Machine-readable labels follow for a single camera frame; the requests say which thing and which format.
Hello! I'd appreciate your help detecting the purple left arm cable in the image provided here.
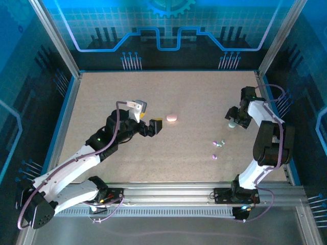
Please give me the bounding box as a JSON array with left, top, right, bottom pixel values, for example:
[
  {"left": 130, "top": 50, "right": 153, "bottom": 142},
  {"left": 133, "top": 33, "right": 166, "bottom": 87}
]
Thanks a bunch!
[{"left": 16, "top": 101, "right": 130, "bottom": 229}]

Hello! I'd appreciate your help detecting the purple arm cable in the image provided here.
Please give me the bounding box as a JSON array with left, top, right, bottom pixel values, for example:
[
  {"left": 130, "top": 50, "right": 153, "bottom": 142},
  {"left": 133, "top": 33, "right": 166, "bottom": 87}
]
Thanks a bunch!
[
  {"left": 235, "top": 84, "right": 286, "bottom": 223},
  {"left": 16, "top": 101, "right": 130, "bottom": 229}
]

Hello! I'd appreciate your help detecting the aluminium table edge rail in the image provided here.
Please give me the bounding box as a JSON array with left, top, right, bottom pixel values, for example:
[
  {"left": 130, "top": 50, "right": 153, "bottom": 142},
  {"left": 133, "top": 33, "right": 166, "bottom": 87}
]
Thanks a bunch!
[
  {"left": 255, "top": 71, "right": 324, "bottom": 245},
  {"left": 15, "top": 72, "right": 82, "bottom": 245}
]

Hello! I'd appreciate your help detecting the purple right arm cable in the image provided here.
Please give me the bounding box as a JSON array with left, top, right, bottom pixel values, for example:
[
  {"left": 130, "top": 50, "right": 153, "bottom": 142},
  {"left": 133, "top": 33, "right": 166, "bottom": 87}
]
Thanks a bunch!
[{"left": 235, "top": 84, "right": 286, "bottom": 223}]

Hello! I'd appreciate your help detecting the aluminium frame post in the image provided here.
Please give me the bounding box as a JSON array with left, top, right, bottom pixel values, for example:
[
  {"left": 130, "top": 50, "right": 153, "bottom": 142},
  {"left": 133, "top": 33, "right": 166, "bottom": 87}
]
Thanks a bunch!
[
  {"left": 257, "top": 0, "right": 309, "bottom": 77},
  {"left": 28, "top": 0, "right": 82, "bottom": 79}
]

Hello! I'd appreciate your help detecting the grey slotted cable duct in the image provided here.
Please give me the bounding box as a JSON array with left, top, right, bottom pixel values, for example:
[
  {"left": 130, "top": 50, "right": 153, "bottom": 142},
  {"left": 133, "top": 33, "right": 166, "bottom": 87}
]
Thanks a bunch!
[{"left": 38, "top": 204, "right": 256, "bottom": 218}]

